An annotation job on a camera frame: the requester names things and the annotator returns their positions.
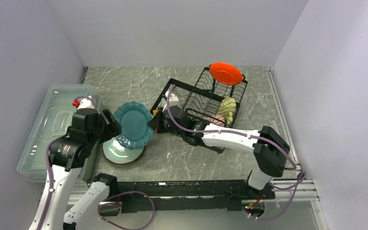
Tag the pale yellow mug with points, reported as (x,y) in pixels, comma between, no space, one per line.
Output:
(227,109)

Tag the pink mug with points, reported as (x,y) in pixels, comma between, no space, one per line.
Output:
(216,119)

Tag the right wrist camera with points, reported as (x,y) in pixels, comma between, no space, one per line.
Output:
(173,100)

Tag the black wire dish rack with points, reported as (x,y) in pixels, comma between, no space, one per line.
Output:
(199,100)

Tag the orange plate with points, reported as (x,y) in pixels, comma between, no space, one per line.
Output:
(225,73)

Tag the light green flower plate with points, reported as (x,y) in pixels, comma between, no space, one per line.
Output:
(119,155)

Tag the teal scalloped plate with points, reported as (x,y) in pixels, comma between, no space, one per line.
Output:
(133,118)

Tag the clear plastic storage box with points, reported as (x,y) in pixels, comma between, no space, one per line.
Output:
(54,117)

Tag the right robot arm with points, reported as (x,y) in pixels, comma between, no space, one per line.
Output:
(268,147)

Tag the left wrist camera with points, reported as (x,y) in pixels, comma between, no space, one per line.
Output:
(81,103)

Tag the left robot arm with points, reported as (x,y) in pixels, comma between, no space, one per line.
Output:
(65,159)

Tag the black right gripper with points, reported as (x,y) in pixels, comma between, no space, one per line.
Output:
(155,123)

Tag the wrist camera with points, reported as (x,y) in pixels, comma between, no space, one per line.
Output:
(173,100)
(81,103)

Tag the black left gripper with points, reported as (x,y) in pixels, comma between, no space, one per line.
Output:
(112,129)

